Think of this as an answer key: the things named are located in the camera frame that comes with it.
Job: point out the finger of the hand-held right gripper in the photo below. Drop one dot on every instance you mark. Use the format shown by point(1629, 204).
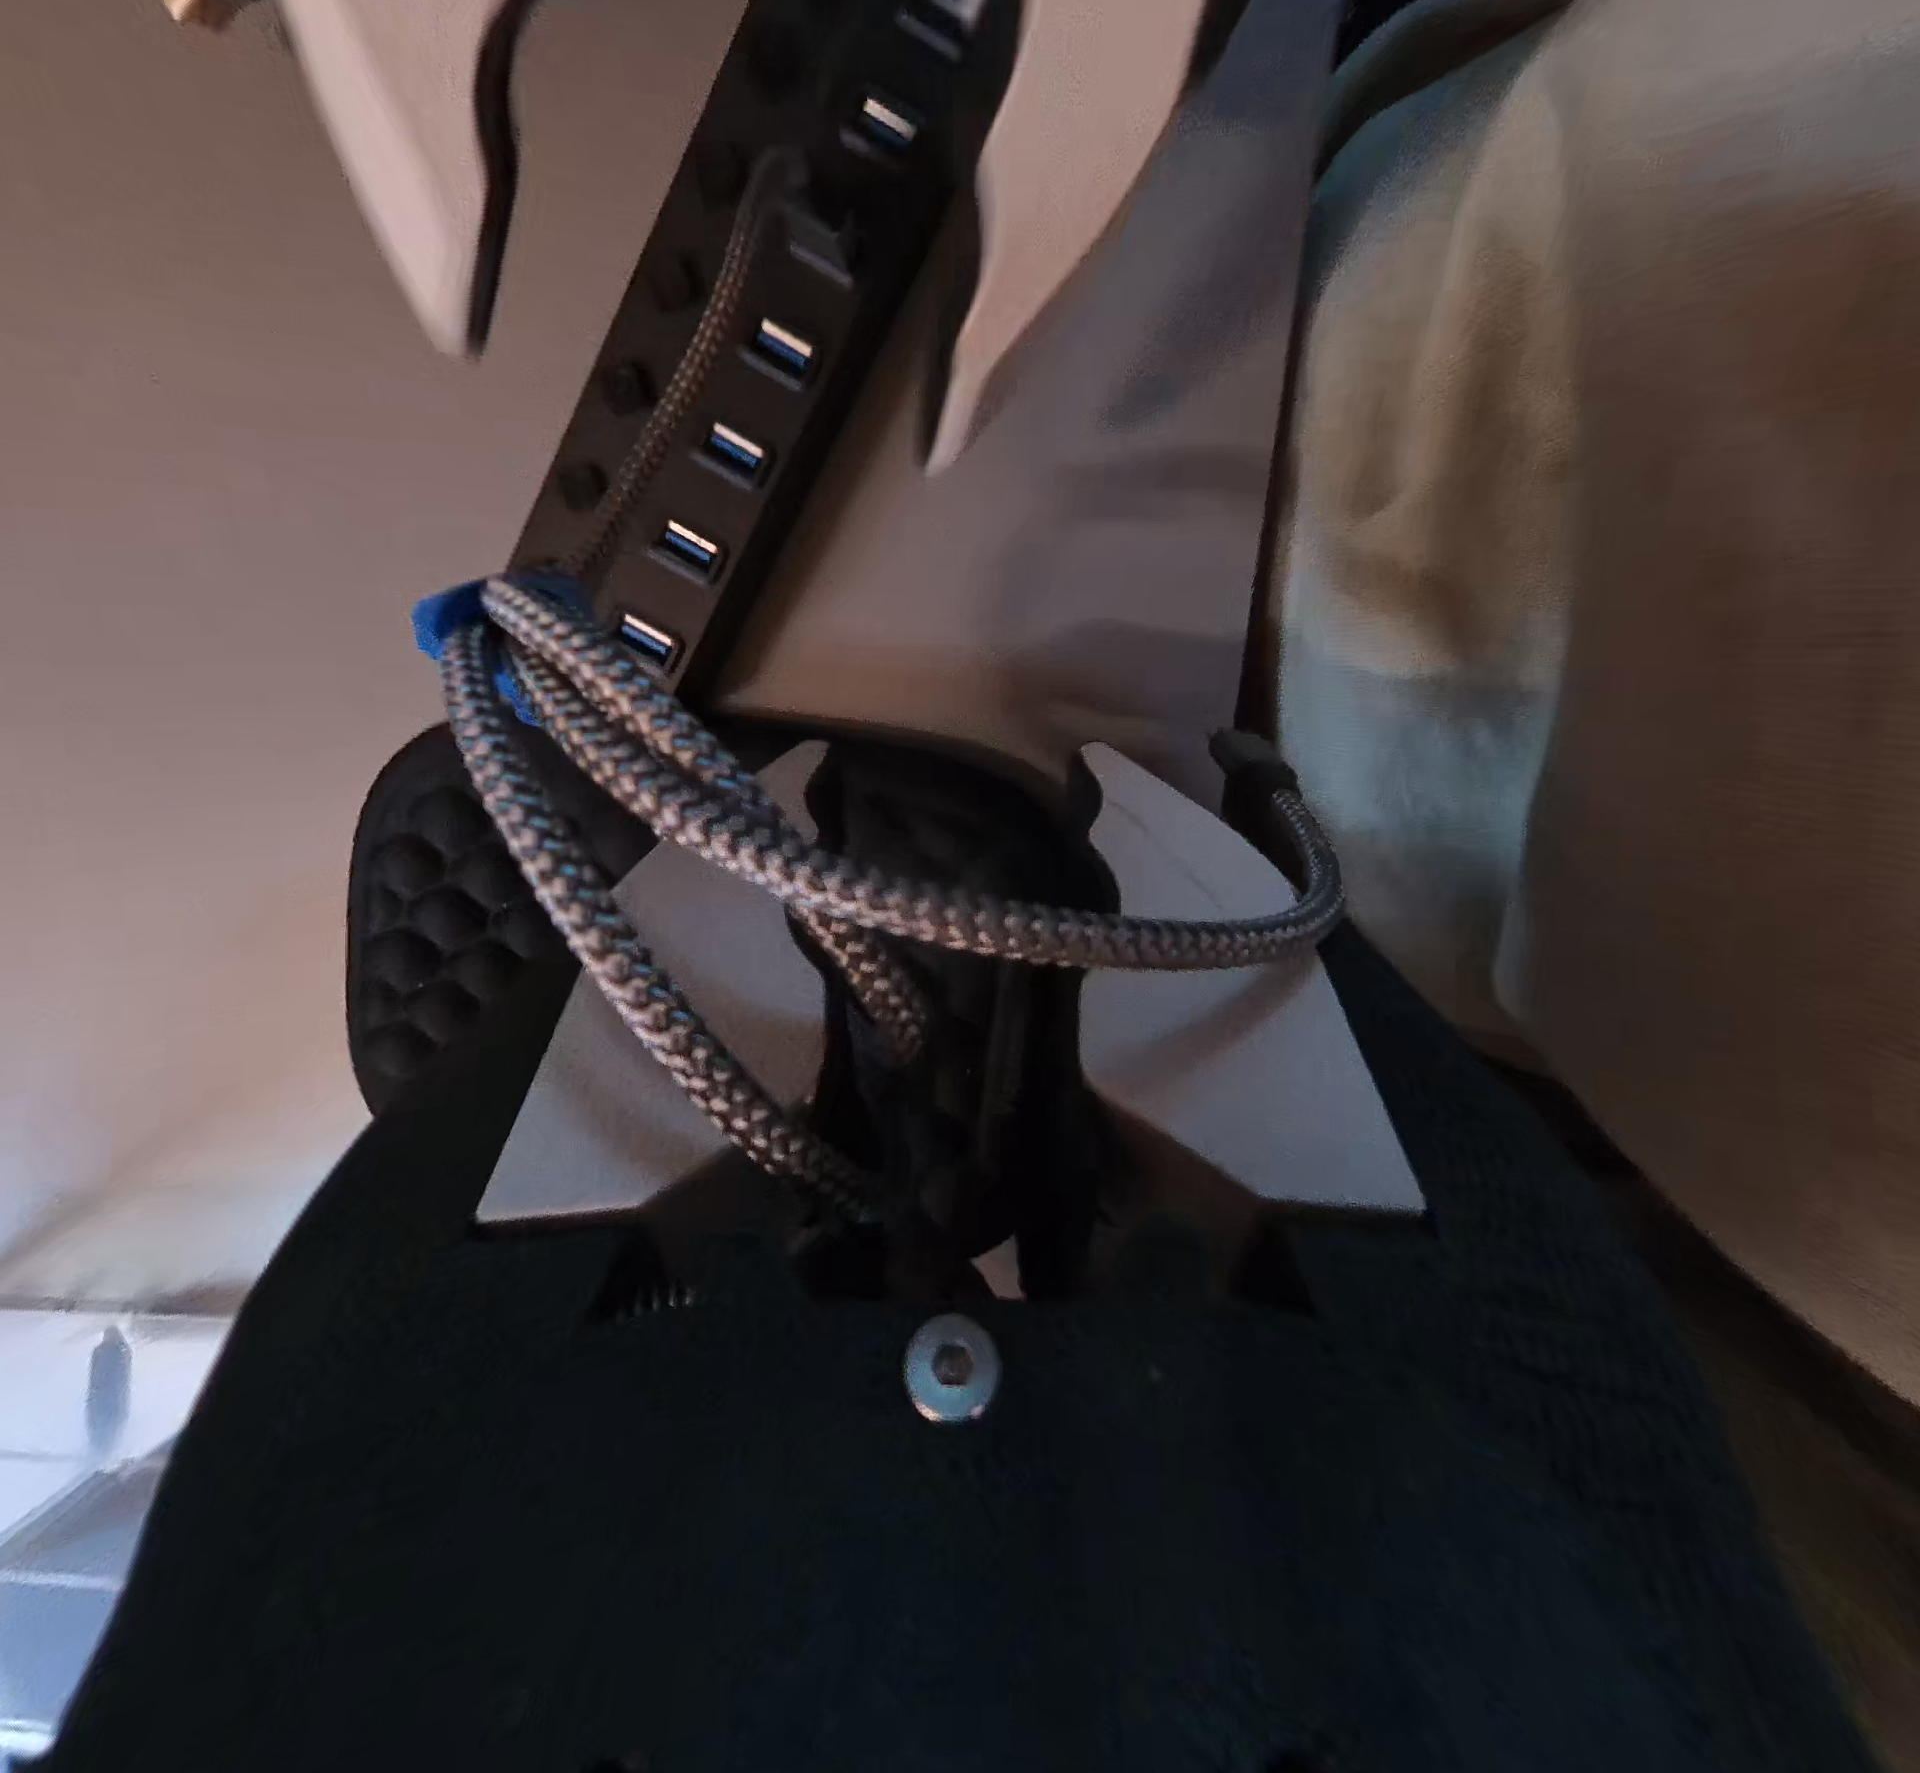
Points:
point(1097, 124)
point(376, 63)

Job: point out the blue tape piece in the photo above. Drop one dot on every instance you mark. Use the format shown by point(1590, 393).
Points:
point(448, 628)

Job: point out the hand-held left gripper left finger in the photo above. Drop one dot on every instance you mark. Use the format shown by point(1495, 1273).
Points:
point(601, 1131)

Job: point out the person's cream shirt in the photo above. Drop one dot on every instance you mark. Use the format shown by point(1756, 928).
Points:
point(1623, 529)

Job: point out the black usb hub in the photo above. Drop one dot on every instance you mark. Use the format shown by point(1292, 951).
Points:
point(780, 305)

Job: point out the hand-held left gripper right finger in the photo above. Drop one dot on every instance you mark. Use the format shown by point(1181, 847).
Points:
point(1274, 1068)

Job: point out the honeycomb black pad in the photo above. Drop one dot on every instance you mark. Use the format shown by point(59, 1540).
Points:
point(426, 933)

